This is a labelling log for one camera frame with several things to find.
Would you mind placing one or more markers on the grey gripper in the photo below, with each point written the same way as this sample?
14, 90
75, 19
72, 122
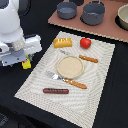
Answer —
10, 56

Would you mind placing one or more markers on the beige bowl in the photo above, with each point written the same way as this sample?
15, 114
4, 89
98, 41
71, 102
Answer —
123, 16

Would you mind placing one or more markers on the red toy tomato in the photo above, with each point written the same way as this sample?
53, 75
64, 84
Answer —
85, 43

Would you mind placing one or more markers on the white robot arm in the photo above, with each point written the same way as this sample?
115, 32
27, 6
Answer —
14, 46

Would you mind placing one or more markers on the brown toy sausage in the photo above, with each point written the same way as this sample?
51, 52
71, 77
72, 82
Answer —
55, 91

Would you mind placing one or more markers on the orange toy bread loaf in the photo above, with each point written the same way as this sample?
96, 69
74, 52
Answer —
62, 42

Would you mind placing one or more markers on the grey toy pot middle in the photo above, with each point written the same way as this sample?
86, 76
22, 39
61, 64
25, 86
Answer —
93, 13

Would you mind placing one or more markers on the yellow toy box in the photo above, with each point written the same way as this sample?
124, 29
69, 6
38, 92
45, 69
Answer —
26, 64

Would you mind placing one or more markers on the grey toy pot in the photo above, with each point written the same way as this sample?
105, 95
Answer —
66, 10
93, 13

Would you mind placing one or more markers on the knife with orange handle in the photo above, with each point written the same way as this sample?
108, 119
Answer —
81, 56

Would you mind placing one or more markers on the fork with orange handle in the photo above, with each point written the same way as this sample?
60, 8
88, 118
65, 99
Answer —
57, 77

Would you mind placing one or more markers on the grey toy pot left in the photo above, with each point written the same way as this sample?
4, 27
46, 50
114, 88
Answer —
66, 10

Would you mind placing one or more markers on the round beige plate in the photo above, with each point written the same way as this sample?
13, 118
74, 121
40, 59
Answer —
70, 67

